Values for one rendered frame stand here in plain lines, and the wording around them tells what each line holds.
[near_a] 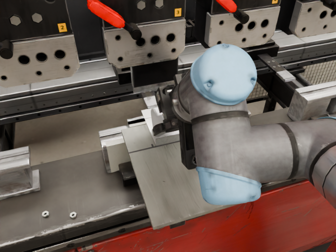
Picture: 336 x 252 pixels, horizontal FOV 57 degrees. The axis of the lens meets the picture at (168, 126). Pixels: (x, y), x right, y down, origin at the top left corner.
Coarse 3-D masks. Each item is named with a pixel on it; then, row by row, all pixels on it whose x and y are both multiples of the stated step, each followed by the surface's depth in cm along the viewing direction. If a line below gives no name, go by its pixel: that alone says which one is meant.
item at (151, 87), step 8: (144, 64) 64; (152, 64) 64; (160, 64) 65; (168, 64) 66; (176, 64) 66; (136, 72) 64; (144, 72) 65; (152, 72) 66; (160, 72) 66; (168, 72) 67; (176, 72) 68; (136, 80) 66; (144, 80) 66; (152, 80) 67; (160, 80) 68; (168, 80) 68; (136, 88) 68; (144, 88) 69; (152, 88) 69
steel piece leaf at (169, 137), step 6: (150, 120) 74; (150, 126) 72; (150, 132) 71; (168, 132) 71; (174, 132) 71; (156, 138) 66; (162, 138) 67; (168, 138) 68; (174, 138) 68; (156, 144) 68; (162, 144) 68
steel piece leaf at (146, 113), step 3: (150, 108) 77; (156, 108) 77; (141, 111) 77; (144, 111) 76; (147, 111) 76; (156, 111) 76; (144, 114) 76; (147, 114) 76; (150, 114) 76; (159, 114) 76; (144, 117) 75; (147, 117) 75
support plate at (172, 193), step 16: (128, 128) 72; (144, 128) 72; (128, 144) 68; (144, 144) 68; (176, 144) 68; (144, 160) 65; (160, 160) 65; (176, 160) 65; (144, 176) 62; (160, 176) 62; (176, 176) 62; (192, 176) 62; (144, 192) 59; (160, 192) 59; (176, 192) 59; (192, 192) 59; (160, 208) 56; (176, 208) 56; (192, 208) 56; (208, 208) 56; (160, 224) 54
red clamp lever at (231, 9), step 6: (216, 0) 52; (222, 0) 53; (228, 0) 53; (222, 6) 54; (228, 6) 54; (234, 6) 54; (234, 12) 55; (240, 12) 56; (240, 18) 56; (246, 18) 56
